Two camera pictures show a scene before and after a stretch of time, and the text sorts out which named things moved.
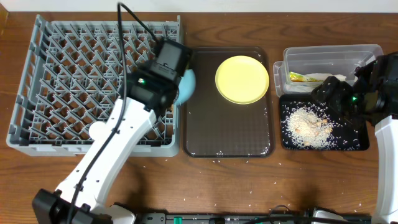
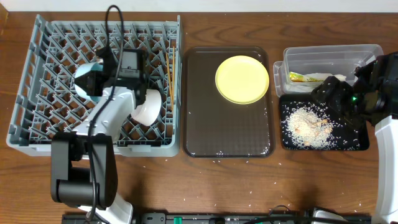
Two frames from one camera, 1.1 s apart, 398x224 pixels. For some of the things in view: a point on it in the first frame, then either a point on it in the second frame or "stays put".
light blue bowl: x=186 y=87 -> x=84 y=68
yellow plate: x=242 y=79 stays put
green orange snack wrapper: x=297 y=77 stays put
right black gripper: x=342 y=88 stays put
